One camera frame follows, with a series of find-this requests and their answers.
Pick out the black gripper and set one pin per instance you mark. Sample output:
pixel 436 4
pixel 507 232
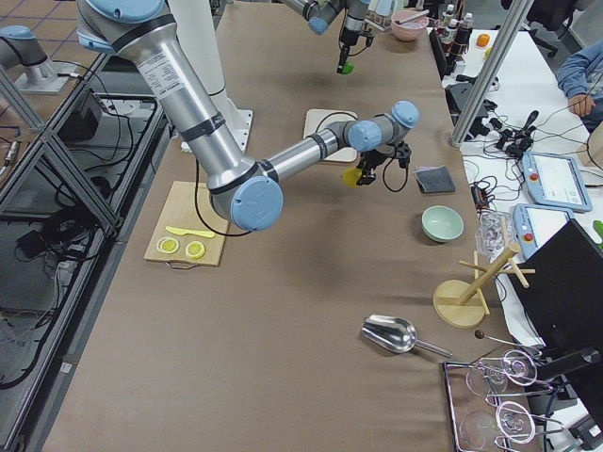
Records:
pixel 370 162
pixel 348 34

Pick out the yellow lemon slice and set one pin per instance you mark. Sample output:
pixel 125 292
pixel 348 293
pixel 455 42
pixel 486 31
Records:
pixel 351 176

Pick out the green lime piece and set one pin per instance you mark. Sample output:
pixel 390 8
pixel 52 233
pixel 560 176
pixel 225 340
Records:
pixel 347 68

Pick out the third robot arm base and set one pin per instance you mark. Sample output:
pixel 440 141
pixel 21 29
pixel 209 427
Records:
pixel 20 47

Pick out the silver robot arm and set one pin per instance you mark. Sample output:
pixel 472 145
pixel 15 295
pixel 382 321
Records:
pixel 242 190
pixel 320 14

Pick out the pink bowl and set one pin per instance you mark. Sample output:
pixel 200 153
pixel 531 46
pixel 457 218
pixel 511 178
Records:
pixel 409 25

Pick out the dark grey cloth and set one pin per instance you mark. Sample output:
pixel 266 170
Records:
pixel 434 180

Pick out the pale green bowl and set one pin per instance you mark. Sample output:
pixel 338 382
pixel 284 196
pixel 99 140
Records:
pixel 441 223

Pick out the orange fruit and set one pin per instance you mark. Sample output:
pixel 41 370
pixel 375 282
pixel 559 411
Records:
pixel 482 40

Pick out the clear plastic bag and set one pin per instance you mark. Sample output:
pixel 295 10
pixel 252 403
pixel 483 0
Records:
pixel 491 231

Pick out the wooden mug tree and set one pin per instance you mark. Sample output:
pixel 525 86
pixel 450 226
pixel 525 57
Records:
pixel 462 304

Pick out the lower teach pendant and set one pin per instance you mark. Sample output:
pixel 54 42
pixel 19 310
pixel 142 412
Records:
pixel 536 224

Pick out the teach pendant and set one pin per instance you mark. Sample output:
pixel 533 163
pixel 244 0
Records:
pixel 536 224
pixel 554 180

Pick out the yellow plastic knife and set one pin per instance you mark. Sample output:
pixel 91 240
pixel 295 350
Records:
pixel 185 231

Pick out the metal scoop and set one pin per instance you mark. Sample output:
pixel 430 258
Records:
pixel 397 335

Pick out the upper teach pendant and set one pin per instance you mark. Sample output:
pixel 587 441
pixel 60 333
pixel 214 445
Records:
pixel 554 180

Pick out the lemon slice right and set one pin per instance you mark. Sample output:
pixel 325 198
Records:
pixel 195 250

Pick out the wooden cutting board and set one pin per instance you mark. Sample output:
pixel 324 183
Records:
pixel 187 206

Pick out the lemon slice left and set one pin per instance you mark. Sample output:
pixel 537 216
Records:
pixel 167 245

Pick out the person in blue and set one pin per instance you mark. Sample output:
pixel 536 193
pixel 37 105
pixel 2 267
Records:
pixel 580 79

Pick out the black monitor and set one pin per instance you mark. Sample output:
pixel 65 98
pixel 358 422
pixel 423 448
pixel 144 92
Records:
pixel 564 305

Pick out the upper wine glass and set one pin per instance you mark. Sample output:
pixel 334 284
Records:
pixel 490 376

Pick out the wine glass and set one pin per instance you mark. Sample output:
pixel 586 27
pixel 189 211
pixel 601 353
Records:
pixel 490 376
pixel 504 429

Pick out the lower wine glass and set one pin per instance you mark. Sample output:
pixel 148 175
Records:
pixel 504 429

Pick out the aluminium frame post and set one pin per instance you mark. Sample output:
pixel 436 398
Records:
pixel 516 15

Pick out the black wire glass rack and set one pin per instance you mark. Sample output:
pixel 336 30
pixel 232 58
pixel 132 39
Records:
pixel 461 401

